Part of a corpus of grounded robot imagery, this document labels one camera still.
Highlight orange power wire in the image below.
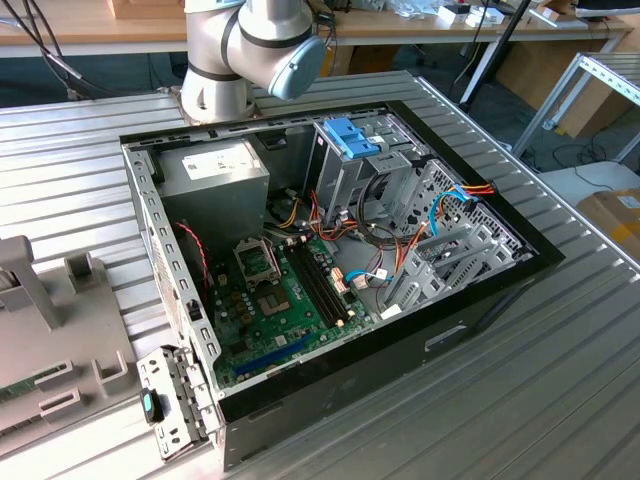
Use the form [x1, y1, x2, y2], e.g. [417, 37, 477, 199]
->
[449, 182, 496, 214]

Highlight metal disk bay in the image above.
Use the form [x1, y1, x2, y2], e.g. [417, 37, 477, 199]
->
[379, 219, 534, 321]

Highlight black RAM slot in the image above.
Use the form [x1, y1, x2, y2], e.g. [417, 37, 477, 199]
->
[300, 241, 347, 325]
[288, 244, 337, 330]
[306, 239, 352, 323]
[294, 243, 342, 328]

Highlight grey metal drive cage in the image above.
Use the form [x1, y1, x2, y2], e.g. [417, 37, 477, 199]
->
[304, 112, 431, 236]

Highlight CPU socket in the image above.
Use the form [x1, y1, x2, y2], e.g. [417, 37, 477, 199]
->
[233, 238, 280, 290]

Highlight green motherboard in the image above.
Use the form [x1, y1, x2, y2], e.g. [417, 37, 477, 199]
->
[207, 234, 381, 389]

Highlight grey power supply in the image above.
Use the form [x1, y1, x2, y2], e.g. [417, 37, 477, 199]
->
[157, 137, 271, 256]

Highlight blue expansion slot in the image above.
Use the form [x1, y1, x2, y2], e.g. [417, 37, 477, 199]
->
[233, 333, 315, 380]

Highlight black PC case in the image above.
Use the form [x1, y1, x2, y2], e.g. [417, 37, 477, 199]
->
[118, 99, 566, 474]

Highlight wooden desk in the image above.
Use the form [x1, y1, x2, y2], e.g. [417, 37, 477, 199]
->
[0, 0, 190, 59]
[319, 0, 634, 51]

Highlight black device teal button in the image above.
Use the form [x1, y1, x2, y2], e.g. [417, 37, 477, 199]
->
[139, 387, 165, 425]

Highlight grey parts rack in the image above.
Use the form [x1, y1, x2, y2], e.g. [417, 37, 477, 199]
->
[0, 234, 142, 436]

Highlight small white box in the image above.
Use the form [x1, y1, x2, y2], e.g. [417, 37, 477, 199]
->
[439, 2, 506, 29]

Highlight cardboard box yellow tape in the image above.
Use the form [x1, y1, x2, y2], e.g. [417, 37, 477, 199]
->
[574, 188, 640, 257]

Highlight green circuit card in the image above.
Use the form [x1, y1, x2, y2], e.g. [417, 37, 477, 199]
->
[0, 372, 42, 404]

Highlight orange red wire bundle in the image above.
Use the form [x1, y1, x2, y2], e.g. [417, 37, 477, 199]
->
[264, 189, 436, 281]

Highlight short blue data wire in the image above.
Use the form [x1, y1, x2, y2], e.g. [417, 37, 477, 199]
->
[346, 268, 389, 291]

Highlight black cable loop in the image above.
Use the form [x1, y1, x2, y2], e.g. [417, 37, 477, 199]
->
[356, 173, 402, 247]

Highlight blue drive cage handle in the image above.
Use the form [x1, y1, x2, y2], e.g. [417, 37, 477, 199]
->
[323, 117, 387, 159]

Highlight long blue data wire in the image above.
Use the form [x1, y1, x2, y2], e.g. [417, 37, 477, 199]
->
[428, 184, 474, 237]

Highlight red black twisted wire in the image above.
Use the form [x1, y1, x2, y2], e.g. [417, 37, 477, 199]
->
[174, 222, 212, 302]

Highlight metal expansion bracket cover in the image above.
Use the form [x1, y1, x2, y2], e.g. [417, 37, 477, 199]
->
[135, 344, 224, 460]

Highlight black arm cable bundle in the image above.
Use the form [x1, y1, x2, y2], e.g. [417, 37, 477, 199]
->
[0, 0, 119, 101]

